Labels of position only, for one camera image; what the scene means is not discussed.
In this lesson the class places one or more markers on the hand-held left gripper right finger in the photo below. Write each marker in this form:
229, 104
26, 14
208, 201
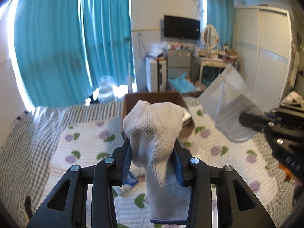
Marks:
178, 162

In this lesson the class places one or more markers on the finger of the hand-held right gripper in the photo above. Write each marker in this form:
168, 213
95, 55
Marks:
253, 121

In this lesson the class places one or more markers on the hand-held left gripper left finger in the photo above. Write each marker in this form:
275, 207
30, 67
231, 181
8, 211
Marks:
126, 162

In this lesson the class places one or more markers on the clear plastic zip bag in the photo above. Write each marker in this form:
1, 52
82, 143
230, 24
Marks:
228, 99

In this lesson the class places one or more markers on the white knit glove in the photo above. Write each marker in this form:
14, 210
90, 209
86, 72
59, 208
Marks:
153, 133

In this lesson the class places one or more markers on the brown cardboard box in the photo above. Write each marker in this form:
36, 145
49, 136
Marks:
133, 104

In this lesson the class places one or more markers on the blue and white packet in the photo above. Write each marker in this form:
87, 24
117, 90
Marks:
133, 179

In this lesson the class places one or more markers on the white crumpled cloth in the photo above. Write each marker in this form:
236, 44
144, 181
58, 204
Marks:
292, 97

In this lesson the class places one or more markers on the white floral quilt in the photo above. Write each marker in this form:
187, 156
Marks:
87, 147

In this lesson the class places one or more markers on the white dressing table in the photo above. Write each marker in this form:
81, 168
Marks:
213, 63

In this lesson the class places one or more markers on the white wardrobe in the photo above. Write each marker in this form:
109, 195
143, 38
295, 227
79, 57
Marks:
266, 52

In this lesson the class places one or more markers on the clear water bottle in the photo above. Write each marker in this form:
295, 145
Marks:
106, 90

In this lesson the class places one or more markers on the blue plastic bag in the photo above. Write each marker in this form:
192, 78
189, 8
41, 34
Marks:
182, 84

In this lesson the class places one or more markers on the white storage cabinet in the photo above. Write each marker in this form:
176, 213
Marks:
153, 76

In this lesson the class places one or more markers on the grey mini fridge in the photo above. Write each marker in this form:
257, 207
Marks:
178, 64

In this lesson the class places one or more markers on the white oval vanity mirror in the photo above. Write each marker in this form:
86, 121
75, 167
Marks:
210, 35

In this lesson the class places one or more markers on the grey checked blanket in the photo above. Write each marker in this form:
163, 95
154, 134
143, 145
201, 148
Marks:
30, 137

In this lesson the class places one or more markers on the short teal curtain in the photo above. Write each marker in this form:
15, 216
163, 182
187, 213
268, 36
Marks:
219, 16

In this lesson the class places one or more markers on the crumpled clear plastic bag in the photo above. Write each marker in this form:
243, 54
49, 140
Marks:
158, 48

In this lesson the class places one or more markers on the narrow teal curtain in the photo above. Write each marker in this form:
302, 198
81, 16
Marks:
106, 33

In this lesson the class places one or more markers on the wide teal curtain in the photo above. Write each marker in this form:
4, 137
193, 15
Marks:
49, 45

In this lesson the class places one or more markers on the black wall television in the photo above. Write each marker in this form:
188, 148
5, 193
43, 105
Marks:
181, 27

